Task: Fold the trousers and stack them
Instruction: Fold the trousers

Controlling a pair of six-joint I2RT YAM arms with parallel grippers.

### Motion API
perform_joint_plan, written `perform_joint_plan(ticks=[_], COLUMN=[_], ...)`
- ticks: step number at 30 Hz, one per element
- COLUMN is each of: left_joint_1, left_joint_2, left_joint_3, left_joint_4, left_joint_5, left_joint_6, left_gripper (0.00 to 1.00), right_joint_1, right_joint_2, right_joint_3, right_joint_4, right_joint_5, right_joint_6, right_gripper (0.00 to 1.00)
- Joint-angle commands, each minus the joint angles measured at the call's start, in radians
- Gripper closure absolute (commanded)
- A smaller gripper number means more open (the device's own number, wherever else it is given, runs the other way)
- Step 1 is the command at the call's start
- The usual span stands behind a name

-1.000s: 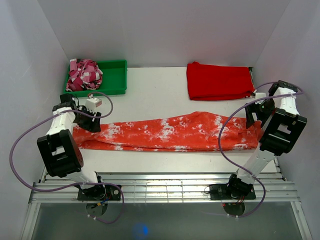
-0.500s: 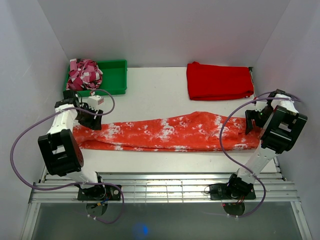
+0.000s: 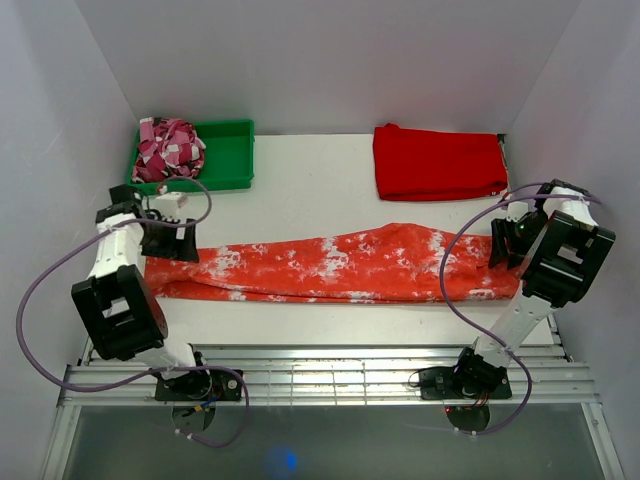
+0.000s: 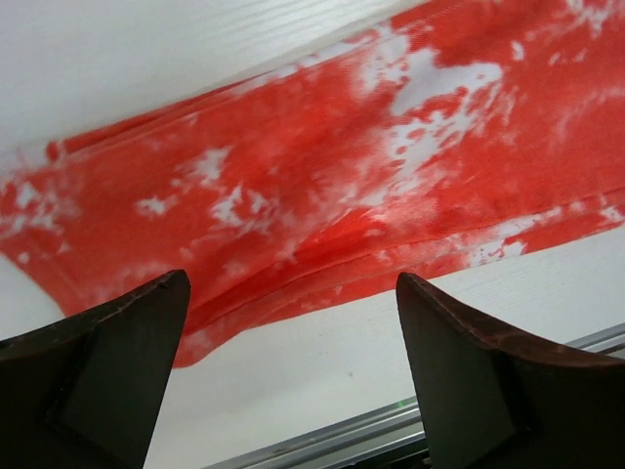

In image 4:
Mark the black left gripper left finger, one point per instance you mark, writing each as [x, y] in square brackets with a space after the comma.
[86, 391]

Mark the red white tie-dye trousers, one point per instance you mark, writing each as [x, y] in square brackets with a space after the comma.
[452, 135]

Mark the aluminium table frame rail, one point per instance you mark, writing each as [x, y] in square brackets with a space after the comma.
[344, 444]

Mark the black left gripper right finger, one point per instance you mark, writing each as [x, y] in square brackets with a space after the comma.
[492, 395]

